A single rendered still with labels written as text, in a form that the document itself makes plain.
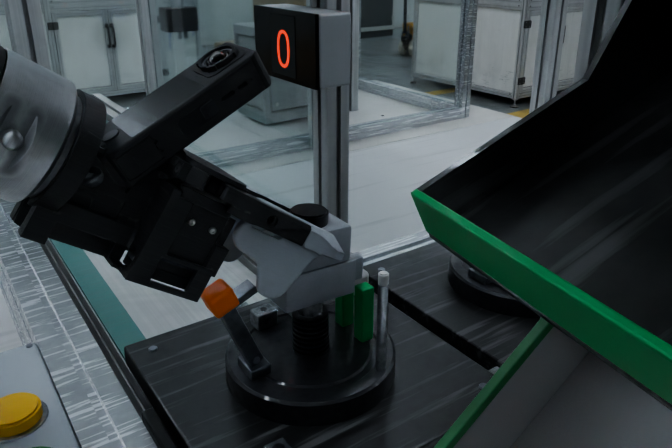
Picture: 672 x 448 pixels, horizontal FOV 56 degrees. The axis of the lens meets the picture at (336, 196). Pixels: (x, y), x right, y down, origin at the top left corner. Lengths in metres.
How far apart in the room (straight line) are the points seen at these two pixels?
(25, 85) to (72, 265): 0.48
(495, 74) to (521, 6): 0.63
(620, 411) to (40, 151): 0.31
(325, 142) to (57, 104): 0.39
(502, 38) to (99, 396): 5.38
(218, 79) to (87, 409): 0.29
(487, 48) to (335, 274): 5.44
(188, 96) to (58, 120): 0.08
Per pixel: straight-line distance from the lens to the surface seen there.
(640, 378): 0.19
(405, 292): 0.65
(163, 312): 0.74
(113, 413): 0.55
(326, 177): 0.70
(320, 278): 0.48
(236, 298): 0.46
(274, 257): 0.43
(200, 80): 0.40
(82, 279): 0.77
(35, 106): 0.35
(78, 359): 0.63
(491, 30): 5.84
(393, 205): 1.15
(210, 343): 0.58
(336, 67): 0.62
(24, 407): 0.56
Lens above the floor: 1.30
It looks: 22 degrees down
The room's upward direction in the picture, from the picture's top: straight up
